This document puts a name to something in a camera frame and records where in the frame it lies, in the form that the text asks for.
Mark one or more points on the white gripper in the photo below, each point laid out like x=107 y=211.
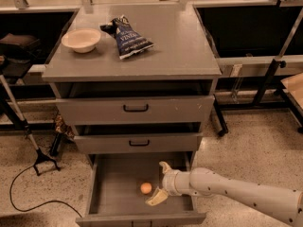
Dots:
x=169 y=182

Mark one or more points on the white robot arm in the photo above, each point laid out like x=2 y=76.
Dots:
x=285 y=205

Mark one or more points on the grey drawer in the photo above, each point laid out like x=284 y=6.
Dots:
x=102 y=103
x=168 y=137
x=115 y=199

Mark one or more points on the small orange fruit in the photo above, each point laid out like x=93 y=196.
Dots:
x=146 y=188

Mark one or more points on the black drawer handle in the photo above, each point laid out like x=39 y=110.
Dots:
x=135 y=109
x=139 y=144

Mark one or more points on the black middle drawer handle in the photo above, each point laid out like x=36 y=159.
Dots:
x=139 y=144

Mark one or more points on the grey middle drawer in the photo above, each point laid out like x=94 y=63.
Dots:
x=168 y=137

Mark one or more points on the dark chair seat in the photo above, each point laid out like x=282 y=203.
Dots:
x=20 y=47

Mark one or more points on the dark blue chip bag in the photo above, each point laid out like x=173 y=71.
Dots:
x=129 y=42

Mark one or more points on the grey bottom drawer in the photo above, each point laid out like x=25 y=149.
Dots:
x=115 y=199

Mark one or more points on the white bowl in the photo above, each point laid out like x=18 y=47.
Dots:
x=82 y=40

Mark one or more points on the grey drawer cabinet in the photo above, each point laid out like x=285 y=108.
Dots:
x=180 y=53

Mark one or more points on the black metal stand leg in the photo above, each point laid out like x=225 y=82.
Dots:
x=219 y=114

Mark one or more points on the grey top drawer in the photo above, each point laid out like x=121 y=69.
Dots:
x=102 y=103

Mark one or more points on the black top drawer handle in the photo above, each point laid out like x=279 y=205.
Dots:
x=135 y=109

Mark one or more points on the black and silver tripod leg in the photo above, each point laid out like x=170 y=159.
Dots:
x=16 y=117

